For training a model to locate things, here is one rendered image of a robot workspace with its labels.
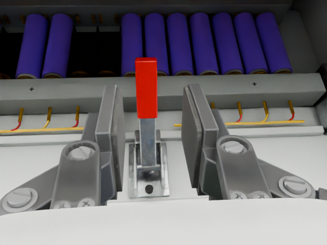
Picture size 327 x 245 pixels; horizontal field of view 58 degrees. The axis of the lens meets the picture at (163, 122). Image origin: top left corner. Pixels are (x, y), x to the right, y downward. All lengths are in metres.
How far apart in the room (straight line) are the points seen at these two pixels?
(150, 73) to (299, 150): 0.14
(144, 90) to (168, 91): 0.05
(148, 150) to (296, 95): 0.12
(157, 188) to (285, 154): 0.10
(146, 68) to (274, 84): 0.11
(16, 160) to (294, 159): 0.20
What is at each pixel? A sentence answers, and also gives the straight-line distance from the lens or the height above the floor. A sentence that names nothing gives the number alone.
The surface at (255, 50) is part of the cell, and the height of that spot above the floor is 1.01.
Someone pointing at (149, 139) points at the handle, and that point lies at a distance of 0.18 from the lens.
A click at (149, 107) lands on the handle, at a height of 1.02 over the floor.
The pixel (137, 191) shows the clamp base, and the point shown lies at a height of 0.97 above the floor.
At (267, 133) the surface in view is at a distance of 0.24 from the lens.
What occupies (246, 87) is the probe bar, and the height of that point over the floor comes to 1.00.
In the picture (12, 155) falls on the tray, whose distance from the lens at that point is 0.24.
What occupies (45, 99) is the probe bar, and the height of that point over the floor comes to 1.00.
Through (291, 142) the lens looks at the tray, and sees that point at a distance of 0.25.
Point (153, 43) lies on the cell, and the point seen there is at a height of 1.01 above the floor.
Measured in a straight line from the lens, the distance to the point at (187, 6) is 0.28.
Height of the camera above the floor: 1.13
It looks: 42 degrees down
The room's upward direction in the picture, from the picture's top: 2 degrees clockwise
